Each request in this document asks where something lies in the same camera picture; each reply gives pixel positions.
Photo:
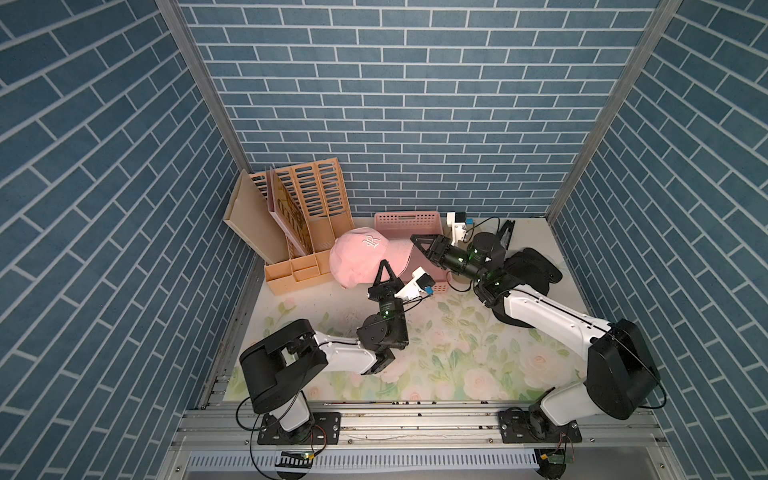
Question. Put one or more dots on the black baseball cap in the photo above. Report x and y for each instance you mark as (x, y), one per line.
(529, 266)

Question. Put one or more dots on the black stapler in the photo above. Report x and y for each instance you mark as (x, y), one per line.
(505, 233)

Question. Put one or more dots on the floral table mat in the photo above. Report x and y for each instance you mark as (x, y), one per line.
(457, 349)

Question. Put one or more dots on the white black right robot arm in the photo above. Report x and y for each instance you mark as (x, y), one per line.
(620, 371)

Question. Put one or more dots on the aluminium mounting rail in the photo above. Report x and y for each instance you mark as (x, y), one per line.
(424, 440)

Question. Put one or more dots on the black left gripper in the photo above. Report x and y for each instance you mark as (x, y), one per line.
(384, 290)

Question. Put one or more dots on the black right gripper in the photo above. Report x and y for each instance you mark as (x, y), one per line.
(440, 249)

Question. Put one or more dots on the wanted poster book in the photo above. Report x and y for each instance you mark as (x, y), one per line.
(288, 215)

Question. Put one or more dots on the pink baseball cap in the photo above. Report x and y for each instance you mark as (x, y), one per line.
(356, 256)

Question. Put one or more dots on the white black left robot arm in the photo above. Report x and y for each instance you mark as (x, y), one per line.
(277, 368)

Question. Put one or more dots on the beige cardboard folder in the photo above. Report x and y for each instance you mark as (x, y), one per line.
(248, 216)

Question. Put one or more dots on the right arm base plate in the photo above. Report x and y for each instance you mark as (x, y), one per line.
(516, 426)

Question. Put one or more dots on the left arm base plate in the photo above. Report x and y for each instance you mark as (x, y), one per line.
(321, 429)

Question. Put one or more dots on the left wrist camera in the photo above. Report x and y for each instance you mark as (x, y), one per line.
(420, 286)

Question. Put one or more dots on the pink plastic basket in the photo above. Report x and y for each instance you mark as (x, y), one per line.
(401, 225)

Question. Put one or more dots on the orange plastic file organizer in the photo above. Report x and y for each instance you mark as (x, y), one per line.
(318, 192)

